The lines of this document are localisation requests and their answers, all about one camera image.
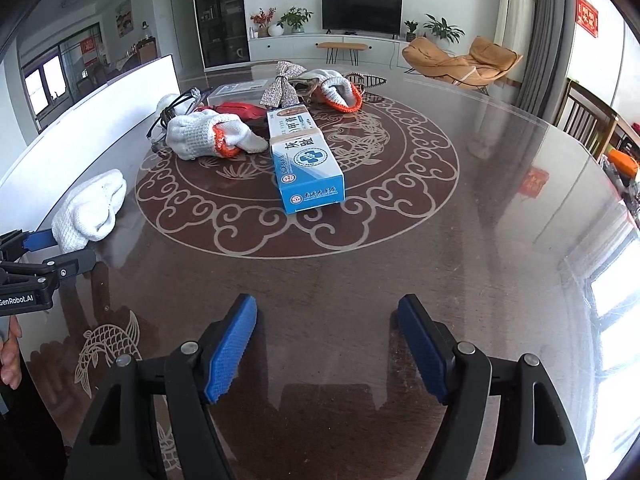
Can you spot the patterned bow tie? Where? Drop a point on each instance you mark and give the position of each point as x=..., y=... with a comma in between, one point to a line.
x=280, y=87

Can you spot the red foil packet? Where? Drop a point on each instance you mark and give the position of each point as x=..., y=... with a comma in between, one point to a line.
x=237, y=109

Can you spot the standing air conditioner lace cover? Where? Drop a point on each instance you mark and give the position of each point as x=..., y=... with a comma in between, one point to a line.
x=515, y=10

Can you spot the small potted plant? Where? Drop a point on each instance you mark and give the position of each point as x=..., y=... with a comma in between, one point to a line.
x=411, y=30

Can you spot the grey curtain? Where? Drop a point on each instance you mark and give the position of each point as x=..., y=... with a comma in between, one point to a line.
x=542, y=35

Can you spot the dark glass display cabinet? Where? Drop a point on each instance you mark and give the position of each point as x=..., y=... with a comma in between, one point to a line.
x=220, y=10

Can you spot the person's left hand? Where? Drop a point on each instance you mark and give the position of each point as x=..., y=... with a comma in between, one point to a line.
x=11, y=355

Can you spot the clear plastic box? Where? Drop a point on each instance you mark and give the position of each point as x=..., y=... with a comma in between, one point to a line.
x=232, y=91

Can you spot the framed wall painting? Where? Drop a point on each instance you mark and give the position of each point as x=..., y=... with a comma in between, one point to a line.
x=123, y=16

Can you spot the black television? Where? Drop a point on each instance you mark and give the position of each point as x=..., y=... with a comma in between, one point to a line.
x=360, y=10

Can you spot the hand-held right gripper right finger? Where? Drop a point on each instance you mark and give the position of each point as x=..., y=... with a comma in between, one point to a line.
x=422, y=355

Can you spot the green potted plant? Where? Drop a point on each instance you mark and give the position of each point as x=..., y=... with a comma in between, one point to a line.
x=295, y=19

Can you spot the orange lounge chair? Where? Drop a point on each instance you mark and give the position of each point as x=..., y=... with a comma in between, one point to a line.
x=450, y=62

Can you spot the dark wooden chair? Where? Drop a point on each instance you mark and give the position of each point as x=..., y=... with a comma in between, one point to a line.
x=585, y=115

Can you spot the window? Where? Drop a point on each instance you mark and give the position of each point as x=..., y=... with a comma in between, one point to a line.
x=45, y=85

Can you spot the orange object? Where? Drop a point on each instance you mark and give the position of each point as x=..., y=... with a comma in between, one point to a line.
x=625, y=160

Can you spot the white gloves orange cuff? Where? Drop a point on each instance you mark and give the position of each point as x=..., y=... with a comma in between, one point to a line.
x=195, y=132
x=335, y=87

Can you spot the white television cabinet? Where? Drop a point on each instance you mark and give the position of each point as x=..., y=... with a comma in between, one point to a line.
x=290, y=47

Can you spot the wooden bench with metal legs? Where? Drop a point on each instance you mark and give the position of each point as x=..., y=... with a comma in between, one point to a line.
x=342, y=45

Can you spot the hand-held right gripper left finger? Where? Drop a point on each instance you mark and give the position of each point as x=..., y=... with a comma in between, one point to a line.
x=230, y=355

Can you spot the rhinestone hair clip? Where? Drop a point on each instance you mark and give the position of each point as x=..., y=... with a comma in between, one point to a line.
x=370, y=80

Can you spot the black eyeglasses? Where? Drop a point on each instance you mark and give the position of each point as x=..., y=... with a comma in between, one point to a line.
x=170, y=110

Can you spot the red flowers in vase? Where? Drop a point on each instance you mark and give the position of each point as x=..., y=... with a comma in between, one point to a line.
x=262, y=20

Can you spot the red wall decoration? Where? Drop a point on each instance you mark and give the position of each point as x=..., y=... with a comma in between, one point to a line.
x=587, y=15

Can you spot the red door sign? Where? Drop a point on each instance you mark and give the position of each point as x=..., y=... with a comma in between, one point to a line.
x=88, y=50

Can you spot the large leafy potted plant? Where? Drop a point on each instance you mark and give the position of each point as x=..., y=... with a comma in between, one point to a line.
x=444, y=29

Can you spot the blue and white medicine box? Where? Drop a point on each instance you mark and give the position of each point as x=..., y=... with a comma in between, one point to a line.
x=305, y=160

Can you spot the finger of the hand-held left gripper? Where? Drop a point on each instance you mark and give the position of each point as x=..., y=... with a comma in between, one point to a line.
x=75, y=262
x=42, y=240

